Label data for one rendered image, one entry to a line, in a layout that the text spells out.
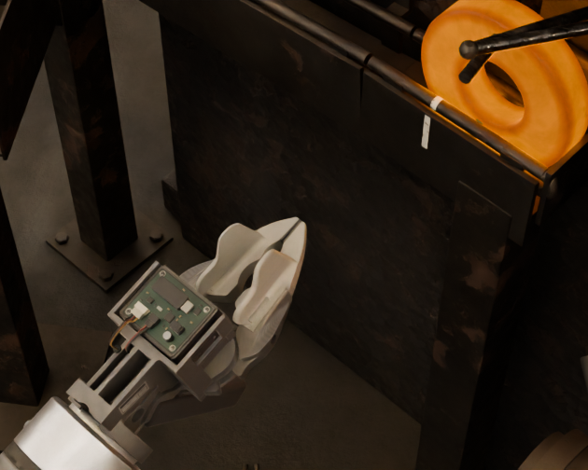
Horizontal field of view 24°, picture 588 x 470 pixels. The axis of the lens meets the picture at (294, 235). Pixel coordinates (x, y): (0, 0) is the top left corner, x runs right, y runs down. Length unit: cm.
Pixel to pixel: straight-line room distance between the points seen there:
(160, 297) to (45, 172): 113
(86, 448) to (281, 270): 19
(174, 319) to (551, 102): 36
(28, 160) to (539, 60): 116
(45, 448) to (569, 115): 48
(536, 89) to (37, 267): 103
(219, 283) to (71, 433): 16
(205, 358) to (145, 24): 137
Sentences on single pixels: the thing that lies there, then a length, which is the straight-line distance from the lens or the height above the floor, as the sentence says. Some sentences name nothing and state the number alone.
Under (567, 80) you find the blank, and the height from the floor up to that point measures 79.
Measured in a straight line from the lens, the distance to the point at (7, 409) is 184.
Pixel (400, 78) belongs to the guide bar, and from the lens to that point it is 119.
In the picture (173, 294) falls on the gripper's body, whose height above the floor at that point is 79.
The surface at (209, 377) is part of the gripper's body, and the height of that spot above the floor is 73.
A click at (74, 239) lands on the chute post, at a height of 1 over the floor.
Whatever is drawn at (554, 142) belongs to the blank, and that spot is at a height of 73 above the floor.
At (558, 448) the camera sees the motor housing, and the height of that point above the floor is 53.
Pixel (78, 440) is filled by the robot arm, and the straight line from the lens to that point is 95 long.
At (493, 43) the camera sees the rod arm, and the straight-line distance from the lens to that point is 96.
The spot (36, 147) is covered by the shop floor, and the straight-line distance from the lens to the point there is 212.
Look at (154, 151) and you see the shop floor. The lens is 209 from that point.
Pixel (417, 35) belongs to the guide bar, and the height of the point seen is 70.
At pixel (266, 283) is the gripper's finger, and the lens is 99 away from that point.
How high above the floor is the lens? 157
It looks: 53 degrees down
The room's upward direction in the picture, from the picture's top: straight up
